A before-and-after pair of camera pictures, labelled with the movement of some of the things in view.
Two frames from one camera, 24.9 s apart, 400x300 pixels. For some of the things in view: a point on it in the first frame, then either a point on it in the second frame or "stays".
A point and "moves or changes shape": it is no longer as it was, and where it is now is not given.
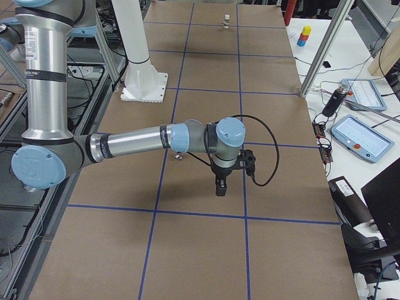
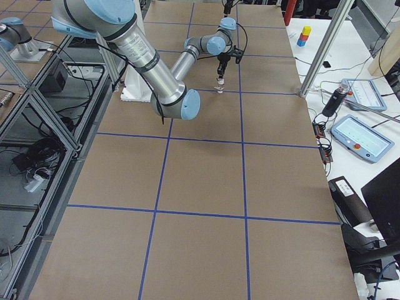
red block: x=304 y=37 stays
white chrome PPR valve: x=227 y=21 moves or changes shape
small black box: x=326 y=64 stays
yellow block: x=307 y=30 stays
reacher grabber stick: x=372 y=109 stays
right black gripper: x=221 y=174 to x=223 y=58
